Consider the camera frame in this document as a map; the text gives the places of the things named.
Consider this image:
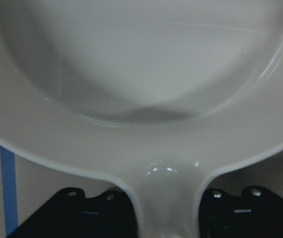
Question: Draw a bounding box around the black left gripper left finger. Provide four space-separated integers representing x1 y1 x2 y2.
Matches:
9 187 136 238

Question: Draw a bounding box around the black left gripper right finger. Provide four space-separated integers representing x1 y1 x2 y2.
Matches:
199 186 283 238

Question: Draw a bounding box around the beige plastic dustpan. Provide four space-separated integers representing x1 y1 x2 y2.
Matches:
0 0 283 238

